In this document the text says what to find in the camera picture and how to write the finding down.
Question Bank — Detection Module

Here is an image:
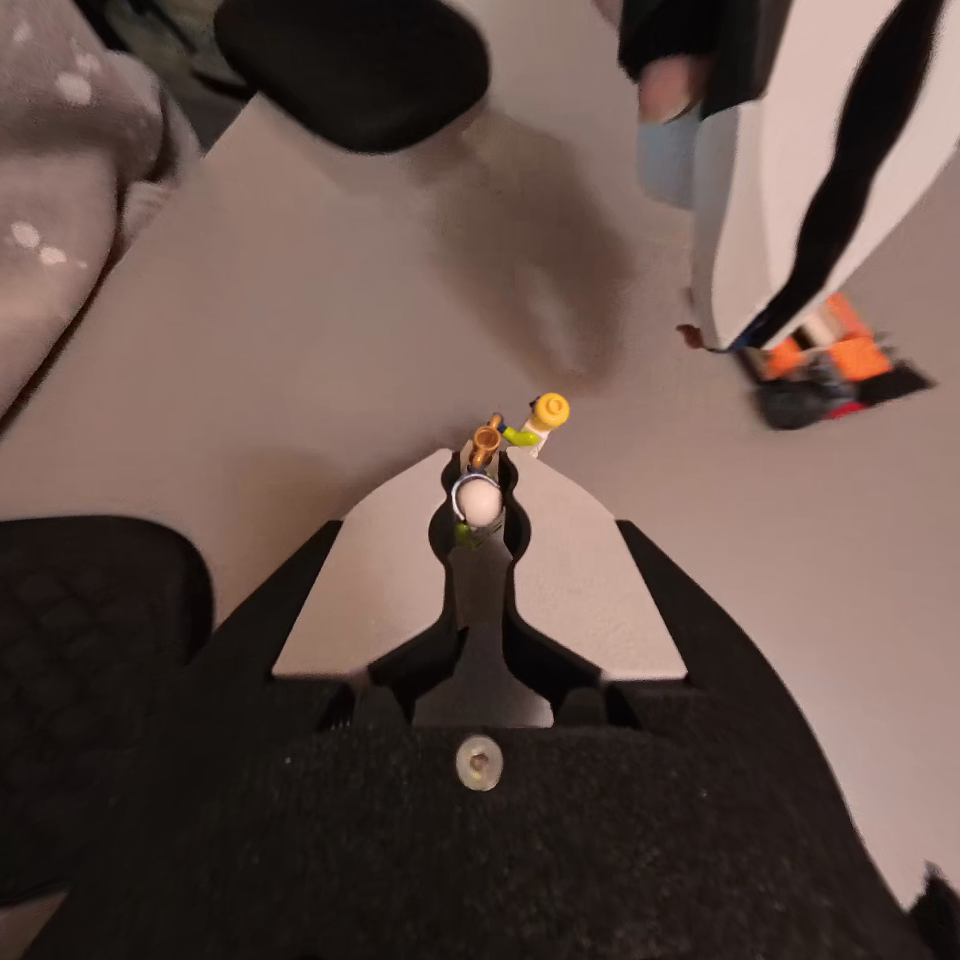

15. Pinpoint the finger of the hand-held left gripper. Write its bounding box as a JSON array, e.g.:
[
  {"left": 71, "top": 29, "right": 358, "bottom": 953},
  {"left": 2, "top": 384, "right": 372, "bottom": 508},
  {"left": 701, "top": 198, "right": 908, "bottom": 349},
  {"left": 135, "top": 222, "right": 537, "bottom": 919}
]
[
  {"left": 803, "top": 0, "right": 960, "bottom": 309},
  {"left": 689, "top": 0, "right": 910, "bottom": 355}
]

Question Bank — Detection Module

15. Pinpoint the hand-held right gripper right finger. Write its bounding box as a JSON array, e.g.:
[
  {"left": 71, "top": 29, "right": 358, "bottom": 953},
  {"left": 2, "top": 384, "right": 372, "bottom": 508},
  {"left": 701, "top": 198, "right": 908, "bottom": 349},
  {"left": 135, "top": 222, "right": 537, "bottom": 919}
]
[{"left": 503, "top": 450, "right": 690, "bottom": 684}]

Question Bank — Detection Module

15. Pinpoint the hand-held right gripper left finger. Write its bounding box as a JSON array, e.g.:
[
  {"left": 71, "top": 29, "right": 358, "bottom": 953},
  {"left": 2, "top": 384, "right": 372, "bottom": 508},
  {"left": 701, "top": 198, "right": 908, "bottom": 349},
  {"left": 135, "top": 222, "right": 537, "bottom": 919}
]
[{"left": 272, "top": 447, "right": 454, "bottom": 679}]

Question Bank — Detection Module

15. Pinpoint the green lego minifigure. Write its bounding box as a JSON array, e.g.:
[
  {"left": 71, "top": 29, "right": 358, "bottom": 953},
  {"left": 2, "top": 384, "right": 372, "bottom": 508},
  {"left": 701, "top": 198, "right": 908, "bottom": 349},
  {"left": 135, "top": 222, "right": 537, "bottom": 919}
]
[{"left": 449, "top": 471, "right": 511, "bottom": 547}]

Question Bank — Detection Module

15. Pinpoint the orange lego race car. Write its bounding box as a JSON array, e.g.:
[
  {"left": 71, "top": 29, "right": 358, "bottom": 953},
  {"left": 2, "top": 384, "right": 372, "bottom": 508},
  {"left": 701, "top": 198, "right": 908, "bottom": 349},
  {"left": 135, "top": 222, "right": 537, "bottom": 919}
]
[{"left": 747, "top": 290, "right": 936, "bottom": 433}]

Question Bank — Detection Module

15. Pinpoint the small tan lego piece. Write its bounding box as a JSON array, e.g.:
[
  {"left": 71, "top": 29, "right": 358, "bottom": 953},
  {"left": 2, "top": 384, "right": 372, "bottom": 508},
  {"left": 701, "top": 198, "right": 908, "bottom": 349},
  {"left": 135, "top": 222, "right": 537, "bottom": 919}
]
[{"left": 467, "top": 411, "right": 510, "bottom": 475}]

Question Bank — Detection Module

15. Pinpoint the person's left hand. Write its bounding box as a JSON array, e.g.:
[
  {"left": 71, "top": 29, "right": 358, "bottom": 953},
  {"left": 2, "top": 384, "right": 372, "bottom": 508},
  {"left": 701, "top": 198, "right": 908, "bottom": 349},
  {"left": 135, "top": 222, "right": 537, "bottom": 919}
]
[{"left": 636, "top": 54, "right": 717, "bottom": 127}]

